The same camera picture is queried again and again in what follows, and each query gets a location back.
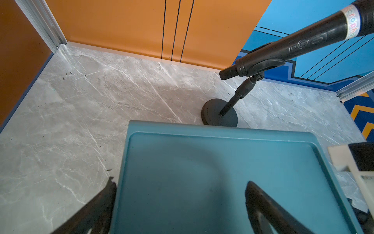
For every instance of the black microphone stand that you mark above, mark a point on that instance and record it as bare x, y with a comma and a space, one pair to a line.
218, 112

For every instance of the black microphone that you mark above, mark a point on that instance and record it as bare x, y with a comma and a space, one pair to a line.
355, 20

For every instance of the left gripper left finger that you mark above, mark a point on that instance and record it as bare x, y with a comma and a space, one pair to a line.
95, 217

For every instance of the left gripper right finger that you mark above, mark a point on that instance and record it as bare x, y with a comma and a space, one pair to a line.
266, 215

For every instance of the teal drawer cabinet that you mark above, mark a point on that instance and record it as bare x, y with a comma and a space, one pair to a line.
191, 179

